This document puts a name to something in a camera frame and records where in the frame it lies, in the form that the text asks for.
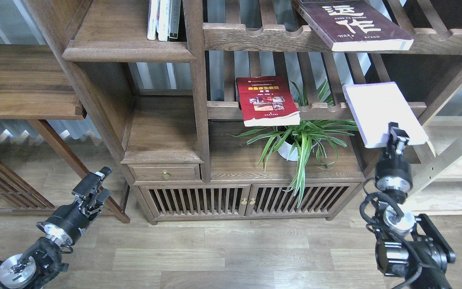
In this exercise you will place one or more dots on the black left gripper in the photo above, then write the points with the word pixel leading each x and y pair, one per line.
pixel 67 224

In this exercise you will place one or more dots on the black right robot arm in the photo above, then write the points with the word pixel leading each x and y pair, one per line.
pixel 407 246

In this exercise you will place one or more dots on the dark green upright book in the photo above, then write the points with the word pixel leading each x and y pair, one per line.
pixel 174 20

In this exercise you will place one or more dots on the pale lavender paperback book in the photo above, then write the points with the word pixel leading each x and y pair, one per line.
pixel 373 106

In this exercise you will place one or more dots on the dark wooden bookshelf cabinet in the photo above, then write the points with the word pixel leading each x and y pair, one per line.
pixel 173 105

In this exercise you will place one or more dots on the light wooden shelf rack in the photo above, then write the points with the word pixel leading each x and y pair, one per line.
pixel 437 164

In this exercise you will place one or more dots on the maroon book with white characters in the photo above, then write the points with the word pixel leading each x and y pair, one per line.
pixel 352 25

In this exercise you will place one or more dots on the red paperback book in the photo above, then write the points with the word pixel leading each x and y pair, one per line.
pixel 266 101

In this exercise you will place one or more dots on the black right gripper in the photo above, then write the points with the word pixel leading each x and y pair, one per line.
pixel 392 170

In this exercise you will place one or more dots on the dark wooden side table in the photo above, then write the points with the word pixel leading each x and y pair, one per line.
pixel 33 87

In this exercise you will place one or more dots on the white upright book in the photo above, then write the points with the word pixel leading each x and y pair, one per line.
pixel 162 27
pixel 153 19

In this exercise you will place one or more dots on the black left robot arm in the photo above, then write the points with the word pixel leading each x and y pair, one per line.
pixel 42 262

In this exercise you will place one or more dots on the white plant pot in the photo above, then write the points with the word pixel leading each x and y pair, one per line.
pixel 288 150

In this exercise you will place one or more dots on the white upright book left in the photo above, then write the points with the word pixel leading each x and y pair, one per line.
pixel 153 19

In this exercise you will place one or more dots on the green spider plant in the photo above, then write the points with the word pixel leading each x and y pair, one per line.
pixel 307 139

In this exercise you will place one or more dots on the white upright book middle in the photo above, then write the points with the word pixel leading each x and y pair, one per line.
pixel 162 27

